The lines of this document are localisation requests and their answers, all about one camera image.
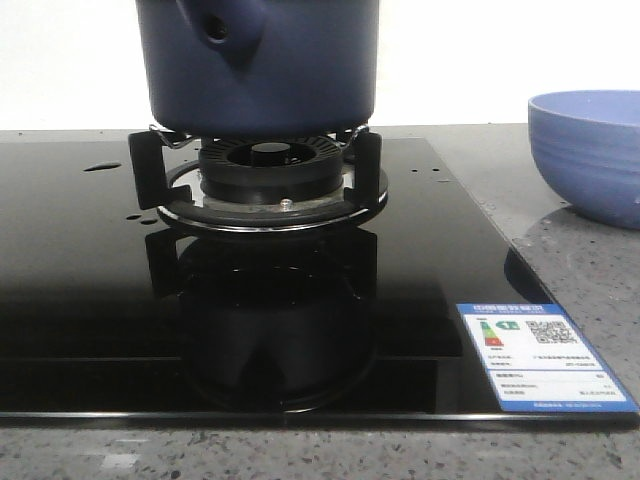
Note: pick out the black metal pot support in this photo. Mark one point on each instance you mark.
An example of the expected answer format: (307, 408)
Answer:
(179, 199)

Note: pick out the dark blue cooking pot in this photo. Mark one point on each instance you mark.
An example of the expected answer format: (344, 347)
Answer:
(260, 69)

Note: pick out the black gas burner head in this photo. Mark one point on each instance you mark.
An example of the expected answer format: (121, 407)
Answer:
(265, 172)

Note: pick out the blue ceramic bowl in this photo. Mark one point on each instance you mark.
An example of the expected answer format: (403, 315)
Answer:
(585, 145)

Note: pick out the blue white energy label sticker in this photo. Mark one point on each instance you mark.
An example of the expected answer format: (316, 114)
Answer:
(538, 361)

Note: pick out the black glass gas cooktop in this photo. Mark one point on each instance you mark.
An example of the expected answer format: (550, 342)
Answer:
(108, 317)

